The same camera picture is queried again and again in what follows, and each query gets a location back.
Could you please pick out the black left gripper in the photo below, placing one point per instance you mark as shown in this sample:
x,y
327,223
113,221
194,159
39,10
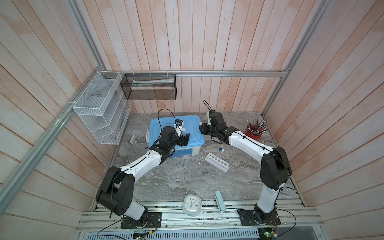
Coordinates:
x,y
181,142

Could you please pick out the black wire mesh basket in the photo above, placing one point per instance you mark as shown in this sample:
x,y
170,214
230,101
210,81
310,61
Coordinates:
x,y
143,87

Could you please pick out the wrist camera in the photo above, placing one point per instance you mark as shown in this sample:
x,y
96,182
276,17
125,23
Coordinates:
x,y
178,127
211,118

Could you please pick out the small white cardboard box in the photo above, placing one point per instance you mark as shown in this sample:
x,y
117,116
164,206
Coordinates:
x,y
133,139

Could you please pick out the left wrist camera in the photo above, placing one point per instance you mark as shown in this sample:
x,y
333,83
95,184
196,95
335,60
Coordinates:
x,y
178,127

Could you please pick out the round white clock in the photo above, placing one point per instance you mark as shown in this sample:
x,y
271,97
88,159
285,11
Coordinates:
x,y
192,205

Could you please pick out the red pencil cup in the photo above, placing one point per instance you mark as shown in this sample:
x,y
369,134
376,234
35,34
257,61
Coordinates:
x,y
253,136

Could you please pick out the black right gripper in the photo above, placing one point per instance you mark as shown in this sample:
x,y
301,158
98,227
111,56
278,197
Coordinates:
x,y
203,130

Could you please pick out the white wire mesh shelf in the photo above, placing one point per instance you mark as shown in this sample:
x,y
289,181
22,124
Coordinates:
x,y
102,108

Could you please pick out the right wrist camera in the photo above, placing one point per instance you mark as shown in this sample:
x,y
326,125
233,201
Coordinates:
x,y
211,118

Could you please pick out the bundle of pencils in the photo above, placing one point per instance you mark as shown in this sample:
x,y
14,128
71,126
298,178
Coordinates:
x,y
257,127

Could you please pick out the white plastic storage bin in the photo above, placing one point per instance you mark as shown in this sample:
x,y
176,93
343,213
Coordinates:
x,y
195,143

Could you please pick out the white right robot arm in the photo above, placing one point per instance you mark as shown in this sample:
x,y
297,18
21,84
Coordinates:
x,y
275,168

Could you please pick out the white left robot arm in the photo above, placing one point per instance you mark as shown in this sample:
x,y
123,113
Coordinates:
x,y
117,188

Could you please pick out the light blue stapler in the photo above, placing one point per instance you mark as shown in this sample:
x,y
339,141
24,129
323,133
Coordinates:
x,y
220,202

